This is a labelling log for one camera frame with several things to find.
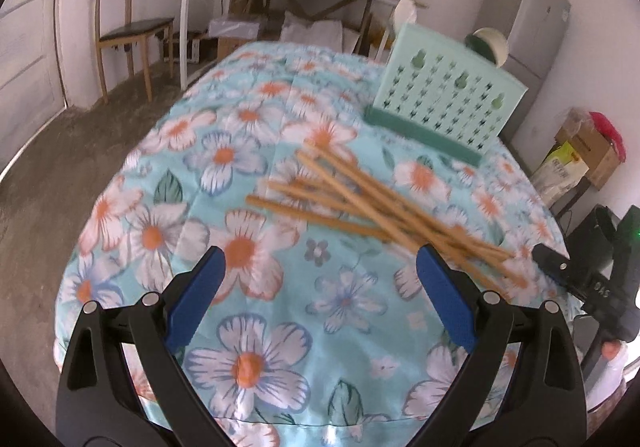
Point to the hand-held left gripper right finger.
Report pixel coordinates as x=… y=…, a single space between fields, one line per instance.
x=445 y=297

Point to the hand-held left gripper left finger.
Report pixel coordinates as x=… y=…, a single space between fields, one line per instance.
x=197 y=297

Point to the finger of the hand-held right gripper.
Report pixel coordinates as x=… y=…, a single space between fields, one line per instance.
x=555 y=264

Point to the pile of wooden chopsticks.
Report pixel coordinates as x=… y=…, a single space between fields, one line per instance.
x=350 y=187

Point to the mint green utensil holder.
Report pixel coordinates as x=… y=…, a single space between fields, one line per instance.
x=440 y=92

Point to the person's right hand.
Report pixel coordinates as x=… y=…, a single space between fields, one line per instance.
x=611 y=350

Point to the black bin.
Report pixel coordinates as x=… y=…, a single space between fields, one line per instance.
x=595 y=232

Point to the floral blue blanket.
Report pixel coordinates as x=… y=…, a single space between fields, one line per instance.
x=300 y=327

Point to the brown cardboard box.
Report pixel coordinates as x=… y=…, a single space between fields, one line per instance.
x=590 y=149

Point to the red plastic bag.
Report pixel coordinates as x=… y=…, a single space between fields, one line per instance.
x=607 y=127

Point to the grey refrigerator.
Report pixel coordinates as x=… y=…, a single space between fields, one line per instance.
x=530 y=12

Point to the plastic wrapped cardboard box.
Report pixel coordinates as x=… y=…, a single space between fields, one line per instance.
x=235 y=27

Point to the wooden chair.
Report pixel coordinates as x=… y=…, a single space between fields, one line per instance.
x=140 y=27

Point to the white sack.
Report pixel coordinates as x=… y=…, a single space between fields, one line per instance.
x=310 y=32

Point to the white door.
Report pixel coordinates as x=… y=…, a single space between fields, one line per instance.
x=25 y=52

